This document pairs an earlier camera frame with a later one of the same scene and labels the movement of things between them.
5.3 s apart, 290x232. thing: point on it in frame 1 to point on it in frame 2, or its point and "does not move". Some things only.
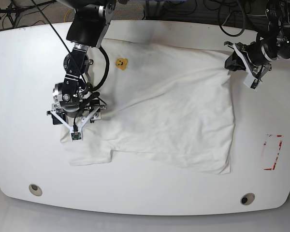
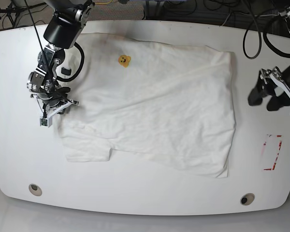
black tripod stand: [14, 13] does not move
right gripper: [253, 57] to [289, 79]
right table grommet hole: [247, 198] does not move
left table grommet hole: [35, 189] does not move
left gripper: [76, 120] to [51, 105]
